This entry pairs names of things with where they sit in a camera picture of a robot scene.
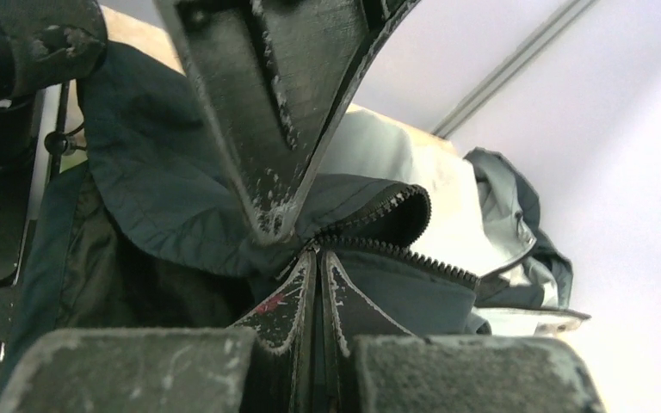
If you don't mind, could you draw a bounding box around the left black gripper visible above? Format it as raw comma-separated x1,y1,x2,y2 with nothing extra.
0,0,108,101

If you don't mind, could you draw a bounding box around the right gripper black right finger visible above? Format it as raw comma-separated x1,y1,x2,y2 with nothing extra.
319,252,605,412

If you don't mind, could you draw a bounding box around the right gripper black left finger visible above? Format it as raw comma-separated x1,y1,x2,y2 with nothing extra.
0,252,316,412

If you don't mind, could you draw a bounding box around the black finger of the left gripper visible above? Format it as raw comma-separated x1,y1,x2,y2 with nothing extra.
155,0,415,245

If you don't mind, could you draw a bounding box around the grey black gradient hooded jacket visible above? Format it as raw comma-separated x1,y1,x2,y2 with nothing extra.
0,42,586,412

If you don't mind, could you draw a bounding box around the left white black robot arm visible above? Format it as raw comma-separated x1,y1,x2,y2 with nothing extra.
0,1,414,283

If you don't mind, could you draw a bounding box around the aluminium frame rail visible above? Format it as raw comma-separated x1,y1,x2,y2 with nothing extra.
432,0,596,139

